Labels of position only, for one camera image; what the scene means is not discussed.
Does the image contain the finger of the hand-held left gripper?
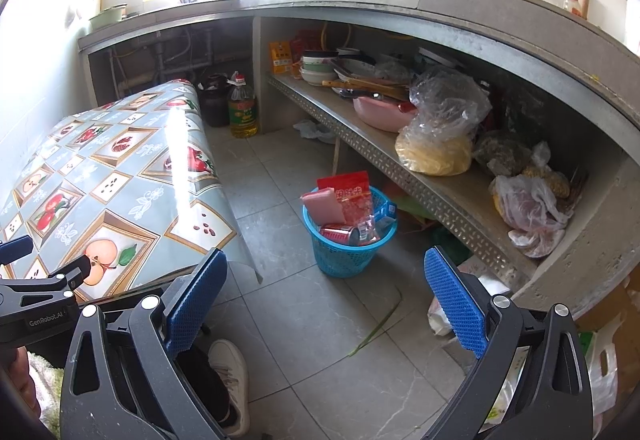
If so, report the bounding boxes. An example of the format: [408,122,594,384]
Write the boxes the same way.
[0,235,35,266]
[47,254,98,293]

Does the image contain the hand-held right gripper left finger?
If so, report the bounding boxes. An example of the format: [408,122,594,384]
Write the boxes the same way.
[59,247,251,440]

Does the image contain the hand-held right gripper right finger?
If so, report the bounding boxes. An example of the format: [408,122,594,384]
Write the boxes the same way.
[422,245,596,440]

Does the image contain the blue plastic basket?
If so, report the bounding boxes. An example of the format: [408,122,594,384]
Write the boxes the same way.
[301,185,399,278]

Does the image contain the red drink can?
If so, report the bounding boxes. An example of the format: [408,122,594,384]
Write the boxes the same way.
[320,223,361,247]

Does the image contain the red snack bag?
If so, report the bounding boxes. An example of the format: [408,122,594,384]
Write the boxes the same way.
[316,171,376,226]

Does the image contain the person's left hand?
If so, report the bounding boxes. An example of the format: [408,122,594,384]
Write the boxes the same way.
[0,347,38,423]

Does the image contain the green leaf strip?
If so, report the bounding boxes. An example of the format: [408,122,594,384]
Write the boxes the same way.
[349,300,402,357]

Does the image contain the person's leg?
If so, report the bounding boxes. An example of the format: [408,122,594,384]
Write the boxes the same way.
[175,347,236,421]

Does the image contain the perforated metal shelf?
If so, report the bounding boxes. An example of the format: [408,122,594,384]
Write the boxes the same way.
[265,73,541,293]

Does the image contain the white shoe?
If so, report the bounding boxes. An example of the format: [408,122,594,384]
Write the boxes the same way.
[207,339,251,437]

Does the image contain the pink white plastic bag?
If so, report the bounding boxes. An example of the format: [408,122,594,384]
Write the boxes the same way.
[490,174,571,258]

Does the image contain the blue snack packet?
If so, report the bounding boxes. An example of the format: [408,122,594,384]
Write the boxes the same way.
[372,200,398,223]

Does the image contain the fruit print tablecloth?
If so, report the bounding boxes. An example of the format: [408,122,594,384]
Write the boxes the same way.
[0,79,263,306]

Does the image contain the bag of yellow flour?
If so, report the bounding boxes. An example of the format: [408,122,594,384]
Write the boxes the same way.
[395,68,493,176]

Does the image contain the brown cardboard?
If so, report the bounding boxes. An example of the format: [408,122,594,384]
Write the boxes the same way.
[575,280,640,336]

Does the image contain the pink packet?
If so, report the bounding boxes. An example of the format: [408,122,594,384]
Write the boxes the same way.
[301,187,341,226]

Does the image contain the bag of yellow corn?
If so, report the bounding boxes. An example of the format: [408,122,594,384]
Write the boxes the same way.
[520,143,573,198]

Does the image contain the dark bag of seeds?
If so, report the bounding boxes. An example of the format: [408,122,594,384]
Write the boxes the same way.
[472,130,533,176]

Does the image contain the cooking oil bottle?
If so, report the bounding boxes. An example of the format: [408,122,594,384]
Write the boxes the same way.
[227,72,259,138]

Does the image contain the pink plastic basin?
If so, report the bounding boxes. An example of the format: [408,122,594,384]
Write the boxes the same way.
[352,95,418,132]

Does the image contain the white rag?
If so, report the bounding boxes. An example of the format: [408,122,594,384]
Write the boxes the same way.
[294,119,336,141]

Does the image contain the drain pipes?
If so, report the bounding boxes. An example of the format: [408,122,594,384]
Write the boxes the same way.
[107,28,251,94]

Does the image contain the green basin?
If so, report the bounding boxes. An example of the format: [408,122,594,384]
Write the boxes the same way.
[89,4,128,31]

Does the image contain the orange box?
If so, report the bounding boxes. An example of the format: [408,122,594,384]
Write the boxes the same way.
[269,40,293,75]

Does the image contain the stack of bowls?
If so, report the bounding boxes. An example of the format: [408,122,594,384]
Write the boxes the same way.
[300,49,341,86]

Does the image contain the red seasoning packet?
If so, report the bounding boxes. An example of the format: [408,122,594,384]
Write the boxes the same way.
[290,30,321,64]

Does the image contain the white paper roll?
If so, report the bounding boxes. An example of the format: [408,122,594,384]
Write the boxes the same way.
[622,0,640,54]

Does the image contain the white handled plastic bag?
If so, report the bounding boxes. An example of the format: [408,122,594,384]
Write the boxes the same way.
[585,320,621,416]

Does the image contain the wooden handled utensil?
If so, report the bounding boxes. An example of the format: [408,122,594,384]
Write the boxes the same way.
[322,76,408,101]

